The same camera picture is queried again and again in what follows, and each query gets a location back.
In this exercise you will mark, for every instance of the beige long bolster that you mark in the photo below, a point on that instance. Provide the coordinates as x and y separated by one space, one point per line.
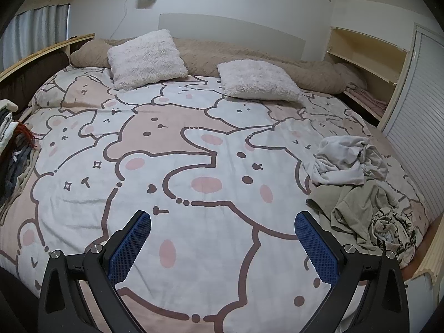
202 57

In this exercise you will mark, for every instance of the grey curtain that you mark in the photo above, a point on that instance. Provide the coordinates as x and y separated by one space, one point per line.
32 31

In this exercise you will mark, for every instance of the fluffy white pillow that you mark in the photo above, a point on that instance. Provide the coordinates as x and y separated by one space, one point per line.
147 59
259 80

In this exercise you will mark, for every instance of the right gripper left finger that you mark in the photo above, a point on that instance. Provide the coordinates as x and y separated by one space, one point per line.
62 306

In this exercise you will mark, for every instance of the right fluffy white pillow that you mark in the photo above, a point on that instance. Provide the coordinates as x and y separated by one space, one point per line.
259 80

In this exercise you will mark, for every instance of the beige graffiti print pants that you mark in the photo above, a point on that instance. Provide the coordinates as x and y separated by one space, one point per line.
394 231

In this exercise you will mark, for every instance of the white headboard panel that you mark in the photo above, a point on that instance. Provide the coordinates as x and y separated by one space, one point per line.
228 30

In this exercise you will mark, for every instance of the left fluffy white pillow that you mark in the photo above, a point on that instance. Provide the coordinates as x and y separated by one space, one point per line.
147 59

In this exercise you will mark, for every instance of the stack of folded clothes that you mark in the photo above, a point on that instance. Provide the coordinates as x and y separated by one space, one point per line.
19 153

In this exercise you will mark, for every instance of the crumpled white garment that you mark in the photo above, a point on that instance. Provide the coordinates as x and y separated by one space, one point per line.
347 160

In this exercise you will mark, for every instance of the crumpled olive garment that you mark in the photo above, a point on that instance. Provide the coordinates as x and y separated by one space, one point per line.
346 211

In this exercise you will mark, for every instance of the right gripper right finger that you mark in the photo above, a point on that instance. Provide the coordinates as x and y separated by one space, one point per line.
383 306

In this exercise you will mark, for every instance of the cream wall niche shelf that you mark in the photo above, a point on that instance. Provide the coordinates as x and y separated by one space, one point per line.
371 68

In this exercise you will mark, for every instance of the white louvered door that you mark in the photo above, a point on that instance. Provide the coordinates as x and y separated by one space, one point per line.
415 126

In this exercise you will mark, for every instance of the bear pattern bed cover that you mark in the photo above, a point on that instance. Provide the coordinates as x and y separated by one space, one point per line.
221 178

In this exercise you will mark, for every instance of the wooden bed shelf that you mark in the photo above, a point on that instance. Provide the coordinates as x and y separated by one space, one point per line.
22 80

